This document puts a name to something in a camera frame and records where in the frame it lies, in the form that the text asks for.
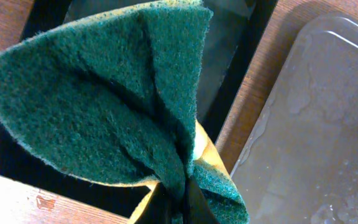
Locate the brown serving tray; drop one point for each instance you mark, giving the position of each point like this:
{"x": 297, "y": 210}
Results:
{"x": 300, "y": 162}

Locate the green and yellow sponge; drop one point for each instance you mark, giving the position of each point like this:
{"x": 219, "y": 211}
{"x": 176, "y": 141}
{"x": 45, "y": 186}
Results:
{"x": 111, "y": 99}

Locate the black rectangular sponge tray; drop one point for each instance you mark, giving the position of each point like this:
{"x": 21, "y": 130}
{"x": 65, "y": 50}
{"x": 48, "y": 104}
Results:
{"x": 235, "y": 32}

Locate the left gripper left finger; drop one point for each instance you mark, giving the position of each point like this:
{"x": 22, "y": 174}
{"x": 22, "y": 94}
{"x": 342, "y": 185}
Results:
{"x": 158, "y": 209}

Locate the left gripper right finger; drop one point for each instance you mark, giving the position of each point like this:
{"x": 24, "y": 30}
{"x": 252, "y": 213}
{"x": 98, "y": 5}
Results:
{"x": 195, "y": 206}

